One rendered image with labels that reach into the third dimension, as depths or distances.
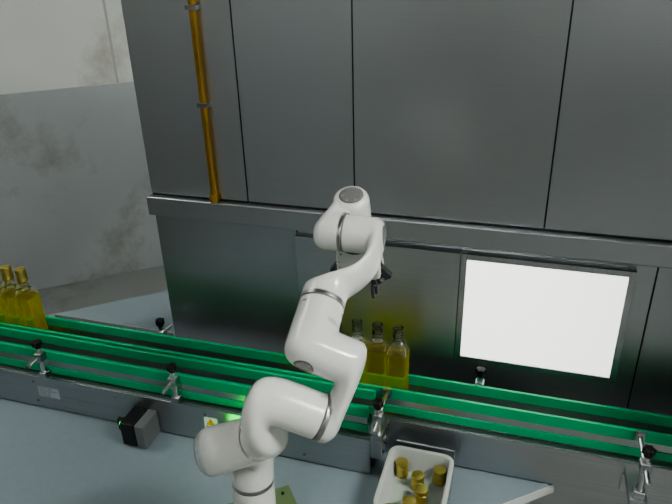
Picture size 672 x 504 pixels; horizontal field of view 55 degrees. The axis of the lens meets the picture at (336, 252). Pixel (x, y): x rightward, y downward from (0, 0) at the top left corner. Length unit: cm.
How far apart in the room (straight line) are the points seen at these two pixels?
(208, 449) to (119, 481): 70
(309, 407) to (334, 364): 9
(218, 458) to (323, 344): 33
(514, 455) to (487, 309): 39
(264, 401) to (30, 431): 122
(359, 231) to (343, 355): 26
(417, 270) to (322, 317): 69
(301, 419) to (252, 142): 90
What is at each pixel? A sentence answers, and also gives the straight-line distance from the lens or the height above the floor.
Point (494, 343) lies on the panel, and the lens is 186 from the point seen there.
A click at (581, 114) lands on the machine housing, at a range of 162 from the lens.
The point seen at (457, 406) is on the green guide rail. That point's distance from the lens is 179.
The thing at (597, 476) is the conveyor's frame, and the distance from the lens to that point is 188.
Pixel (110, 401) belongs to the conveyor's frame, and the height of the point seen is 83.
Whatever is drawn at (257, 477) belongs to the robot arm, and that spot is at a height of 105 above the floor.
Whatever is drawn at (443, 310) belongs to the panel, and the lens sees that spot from 182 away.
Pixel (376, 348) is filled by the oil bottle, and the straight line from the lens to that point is 175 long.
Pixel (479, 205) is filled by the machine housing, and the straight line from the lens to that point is 170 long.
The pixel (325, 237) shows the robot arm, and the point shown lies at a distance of 125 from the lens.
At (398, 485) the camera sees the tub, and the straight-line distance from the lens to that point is 182.
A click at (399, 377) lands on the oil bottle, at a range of 178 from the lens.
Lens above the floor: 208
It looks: 26 degrees down
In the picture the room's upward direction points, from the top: 2 degrees counter-clockwise
